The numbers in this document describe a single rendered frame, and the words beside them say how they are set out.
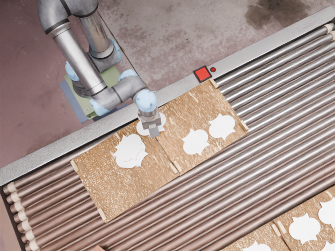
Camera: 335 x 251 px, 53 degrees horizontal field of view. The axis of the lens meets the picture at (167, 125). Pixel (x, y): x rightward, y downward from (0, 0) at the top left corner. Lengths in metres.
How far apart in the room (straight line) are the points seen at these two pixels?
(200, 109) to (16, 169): 0.96
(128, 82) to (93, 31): 0.28
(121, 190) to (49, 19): 0.82
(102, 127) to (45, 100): 1.26
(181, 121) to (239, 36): 1.53
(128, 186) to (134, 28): 1.77
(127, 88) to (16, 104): 1.81
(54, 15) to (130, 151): 0.70
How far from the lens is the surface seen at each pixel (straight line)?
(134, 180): 1.62
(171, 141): 1.65
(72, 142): 1.75
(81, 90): 1.72
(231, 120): 1.70
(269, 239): 1.66
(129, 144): 1.62
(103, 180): 1.65
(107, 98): 1.28
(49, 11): 1.28
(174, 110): 1.70
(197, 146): 1.64
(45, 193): 1.73
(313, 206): 1.73
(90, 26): 1.42
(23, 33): 3.30
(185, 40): 2.99
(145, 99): 1.24
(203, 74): 1.79
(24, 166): 1.80
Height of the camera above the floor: 2.53
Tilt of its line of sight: 72 degrees down
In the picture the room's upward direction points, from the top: 3 degrees counter-clockwise
